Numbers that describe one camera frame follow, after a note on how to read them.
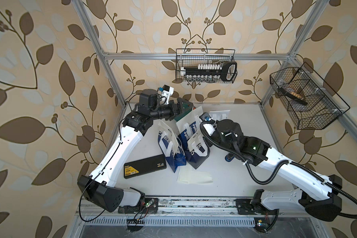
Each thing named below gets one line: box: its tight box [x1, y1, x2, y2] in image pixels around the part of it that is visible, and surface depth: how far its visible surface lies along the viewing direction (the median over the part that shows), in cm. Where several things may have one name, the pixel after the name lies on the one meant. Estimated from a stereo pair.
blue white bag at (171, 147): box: [157, 119, 187, 174], surface depth 80 cm
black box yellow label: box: [123, 154, 167, 179], surface depth 88 cm
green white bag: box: [209, 109, 231, 121], surface depth 86 cm
